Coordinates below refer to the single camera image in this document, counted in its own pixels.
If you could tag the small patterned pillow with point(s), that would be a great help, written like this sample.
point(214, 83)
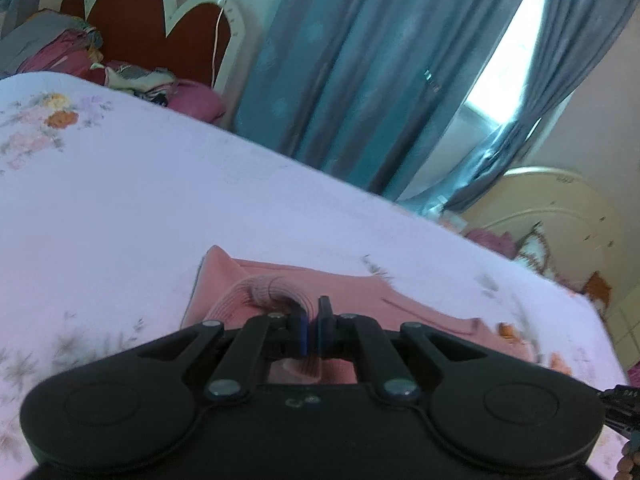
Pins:
point(537, 252)

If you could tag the floral bed sheet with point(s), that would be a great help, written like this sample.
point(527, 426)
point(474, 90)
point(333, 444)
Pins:
point(150, 195)

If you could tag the orange patterned pillow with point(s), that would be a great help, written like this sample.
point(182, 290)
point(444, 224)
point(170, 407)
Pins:
point(597, 292)

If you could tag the tied blue curtain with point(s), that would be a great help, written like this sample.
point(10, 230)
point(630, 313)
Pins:
point(565, 70)

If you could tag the red heart-shaped headboard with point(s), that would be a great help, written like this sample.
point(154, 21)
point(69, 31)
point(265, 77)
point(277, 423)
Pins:
point(135, 15)

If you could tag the bright window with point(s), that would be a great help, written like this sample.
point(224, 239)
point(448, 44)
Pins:
point(510, 50)

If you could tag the magenta pillow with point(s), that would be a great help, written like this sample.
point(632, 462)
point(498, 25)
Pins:
point(197, 100)

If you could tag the pink long-sleeve shirt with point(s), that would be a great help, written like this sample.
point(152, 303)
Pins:
point(350, 290)

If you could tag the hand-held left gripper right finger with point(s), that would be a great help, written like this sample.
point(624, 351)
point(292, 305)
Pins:
point(322, 334)

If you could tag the cream round headboard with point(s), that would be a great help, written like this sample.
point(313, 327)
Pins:
point(565, 200)

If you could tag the wide blue curtain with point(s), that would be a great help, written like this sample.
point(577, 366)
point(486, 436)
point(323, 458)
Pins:
point(360, 70)

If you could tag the pile of clothes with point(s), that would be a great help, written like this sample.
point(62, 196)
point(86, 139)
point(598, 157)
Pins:
point(65, 55)

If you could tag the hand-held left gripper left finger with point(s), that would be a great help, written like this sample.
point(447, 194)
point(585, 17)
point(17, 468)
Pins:
point(301, 336)

